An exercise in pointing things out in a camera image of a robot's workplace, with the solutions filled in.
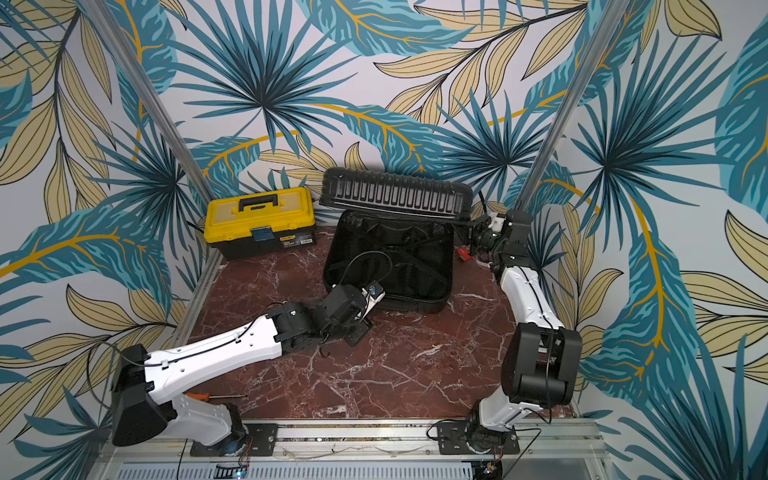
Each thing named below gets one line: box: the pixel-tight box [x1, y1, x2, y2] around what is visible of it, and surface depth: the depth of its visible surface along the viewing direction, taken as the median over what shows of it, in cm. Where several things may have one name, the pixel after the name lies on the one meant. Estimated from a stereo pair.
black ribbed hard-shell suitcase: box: [319, 167, 473, 313], surface depth 76 cm
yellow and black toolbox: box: [203, 187, 317, 261], surface depth 102 cm
